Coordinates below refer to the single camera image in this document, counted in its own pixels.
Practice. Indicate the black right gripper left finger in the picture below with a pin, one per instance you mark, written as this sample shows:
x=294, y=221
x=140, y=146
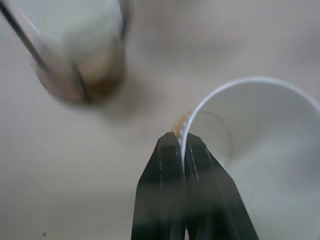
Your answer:
x=160, y=190

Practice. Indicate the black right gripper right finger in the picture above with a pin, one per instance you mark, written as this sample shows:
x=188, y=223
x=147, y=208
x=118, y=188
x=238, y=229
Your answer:
x=212, y=195

